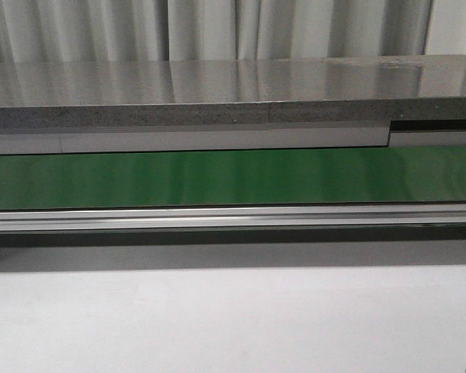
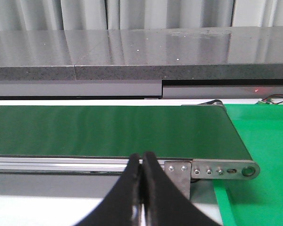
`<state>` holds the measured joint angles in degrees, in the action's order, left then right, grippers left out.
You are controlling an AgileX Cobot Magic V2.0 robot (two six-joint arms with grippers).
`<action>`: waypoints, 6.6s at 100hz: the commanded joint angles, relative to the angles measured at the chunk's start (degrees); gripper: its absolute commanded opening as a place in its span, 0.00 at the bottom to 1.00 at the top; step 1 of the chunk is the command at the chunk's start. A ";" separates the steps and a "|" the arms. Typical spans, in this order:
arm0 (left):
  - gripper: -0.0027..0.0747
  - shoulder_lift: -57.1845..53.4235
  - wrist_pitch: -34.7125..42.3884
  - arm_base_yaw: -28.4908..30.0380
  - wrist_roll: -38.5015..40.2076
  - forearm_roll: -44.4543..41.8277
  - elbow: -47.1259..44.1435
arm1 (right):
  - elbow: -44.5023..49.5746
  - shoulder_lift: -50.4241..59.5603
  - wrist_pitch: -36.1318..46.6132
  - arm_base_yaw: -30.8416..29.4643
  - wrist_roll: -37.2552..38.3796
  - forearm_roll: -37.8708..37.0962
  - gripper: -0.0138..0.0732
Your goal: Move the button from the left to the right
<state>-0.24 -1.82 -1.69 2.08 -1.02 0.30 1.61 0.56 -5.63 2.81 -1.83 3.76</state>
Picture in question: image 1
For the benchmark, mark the grey stone-look back table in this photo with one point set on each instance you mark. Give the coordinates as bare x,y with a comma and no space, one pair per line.
82,107

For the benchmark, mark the green conveyor belt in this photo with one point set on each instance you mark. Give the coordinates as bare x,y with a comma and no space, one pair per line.
236,177

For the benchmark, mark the grey curtain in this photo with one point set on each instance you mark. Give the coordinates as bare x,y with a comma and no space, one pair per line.
227,30

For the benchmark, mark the aluminium conveyor side rail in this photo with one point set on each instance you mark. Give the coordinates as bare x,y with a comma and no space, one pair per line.
233,217

